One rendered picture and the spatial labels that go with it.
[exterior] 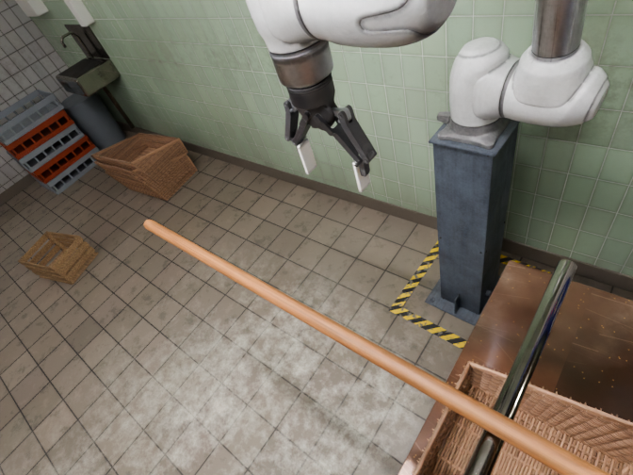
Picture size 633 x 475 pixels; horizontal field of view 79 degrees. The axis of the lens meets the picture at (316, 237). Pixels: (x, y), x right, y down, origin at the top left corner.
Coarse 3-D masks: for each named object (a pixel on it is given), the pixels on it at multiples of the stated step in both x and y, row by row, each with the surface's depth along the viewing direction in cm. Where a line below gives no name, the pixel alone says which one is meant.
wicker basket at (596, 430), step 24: (456, 384) 102; (480, 384) 109; (528, 384) 94; (528, 408) 102; (552, 408) 94; (576, 408) 87; (600, 408) 84; (432, 432) 96; (456, 432) 107; (552, 432) 101; (576, 432) 95; (600, 432) 89; (624, 432) 82; (432, 456) 101; (504, 456) 100; (528, 456) 99; (600, 456) 95; (624, 456) 91
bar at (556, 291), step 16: (560, 272) 67; (560, 288) 65; (544, 304) 64; (560, 304) 64; (544, 320) 62; (528, 336) 62; (544, 336) 61; (528, 352) 60; (512, 368) 60; (528, 368) 59; (512, 384) 58; (496, 400) 58; (512, 400) 56; (512, 416) 56; (480, 448) 54; (496, 448) 53; (480, 464) 52
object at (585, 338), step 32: (512, 288) 130; (544, 288) 127; (576, 288) 125; (480, 320) 126; (512, 320) 123; (576, 320) 118; (608, 320) 116; (480, 352) 120; (512, 352) 117; (544, 352) 115; (576, 352) 112; (608, 352) 110; (448, 384) 116; (544, 384) 109; (576, 384) 107; (608, 384) 105; (416, 448) 108
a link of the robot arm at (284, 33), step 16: (256, 0) 49; (272, 0) 47; (288, 0) 46; (256, 16) 51; (272, 16) 49; (288, 16) 48; (272, 32) 51; (288, 32) 50; (304, 32) 49; (272, 48) 55; (288, 48) 54; (304, 48) 54
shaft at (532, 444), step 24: (168, 240) 99; (216, 264) 87; (264, 288) 78; (288, 312) 75; (312, 312) 72; (336, 336) 68; (360, 336) 66; (384, 360) 62; (408, 384) 60; (432, 384) 58; (456, 408) 55; (480, 408) 54; (504, 432) 51; (528, 432) 51; (552, 456) 48; (576, 456) 48
